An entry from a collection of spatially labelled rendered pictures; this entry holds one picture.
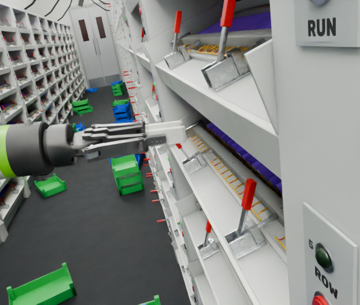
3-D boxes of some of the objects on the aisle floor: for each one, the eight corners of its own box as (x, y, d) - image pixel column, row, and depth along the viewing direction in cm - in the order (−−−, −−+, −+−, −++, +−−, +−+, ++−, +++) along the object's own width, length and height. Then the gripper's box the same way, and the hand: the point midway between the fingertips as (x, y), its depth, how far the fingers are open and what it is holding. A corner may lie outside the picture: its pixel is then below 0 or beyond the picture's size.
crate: (14, 325, 156) (8, 312, 153) (11, 299, 173) (6, 287, 171) (77, 295, 168) (72, 282, 166) (69, 273, 185) (65, 261, 183)
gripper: (63, 149, 67) (180, 135, 70) (46, 186, 53) (192, 167, 56) (54, 113, 64) (176, 100, 67) (34, 143, 50) (190, 125, 53)
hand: (165, 133), depth 61 cm, fingers closed
